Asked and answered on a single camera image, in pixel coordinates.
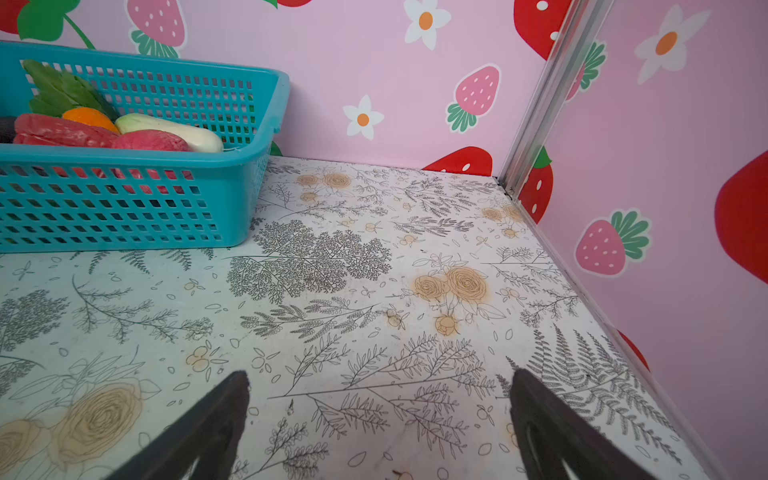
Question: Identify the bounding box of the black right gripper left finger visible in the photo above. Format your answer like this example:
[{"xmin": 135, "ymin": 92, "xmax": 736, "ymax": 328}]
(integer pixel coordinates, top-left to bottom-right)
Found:
[{"xmin": 109, "ymin": 370, "xmax": 250, "ymax": 479}]

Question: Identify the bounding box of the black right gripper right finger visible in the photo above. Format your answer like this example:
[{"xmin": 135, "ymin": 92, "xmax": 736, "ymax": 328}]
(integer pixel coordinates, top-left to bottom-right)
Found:
[{"xmin": 509, "ymin": 369, "xmax": 653, "ymax": 479}]

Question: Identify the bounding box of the teal plastic basket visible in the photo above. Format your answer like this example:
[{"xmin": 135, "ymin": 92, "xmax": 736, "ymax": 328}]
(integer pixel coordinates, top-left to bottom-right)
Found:
[{"xmin": 1, "ymin": 41, "xmax": 290, "ymax": 253}]

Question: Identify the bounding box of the magenta toy fruit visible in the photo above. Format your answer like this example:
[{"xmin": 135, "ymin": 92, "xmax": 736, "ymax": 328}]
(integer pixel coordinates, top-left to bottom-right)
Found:
[{"xmin": 112, "ymin": 130, "xmax": 190, "ymax": 152}]

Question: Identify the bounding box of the red toy pepper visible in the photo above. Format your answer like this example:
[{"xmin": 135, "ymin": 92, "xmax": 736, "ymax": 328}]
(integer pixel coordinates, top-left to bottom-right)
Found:
[{"xmin": 13, "ymin": 113, "xmax": 118, "ymax": 148}]

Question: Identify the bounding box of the orange toy fruit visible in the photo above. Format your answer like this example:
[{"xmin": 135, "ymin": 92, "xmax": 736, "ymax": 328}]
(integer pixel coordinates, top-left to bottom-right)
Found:
[{"xmin": 61, "ymin": 107, "xmax": 120, "ymax": 134}]

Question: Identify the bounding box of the dark eggplant toy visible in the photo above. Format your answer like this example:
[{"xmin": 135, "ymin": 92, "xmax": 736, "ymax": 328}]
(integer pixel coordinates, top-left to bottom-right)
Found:
[{"xmin": 0, "ymin": 116, "xmax": 16, "ymax": 144}]

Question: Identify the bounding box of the green leafy vegetable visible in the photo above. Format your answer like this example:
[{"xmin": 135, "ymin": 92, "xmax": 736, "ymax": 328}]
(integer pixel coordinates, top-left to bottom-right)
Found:
[{"xmin": 21, "ymin": 60, "xmax": 119, "ymax": 120}]

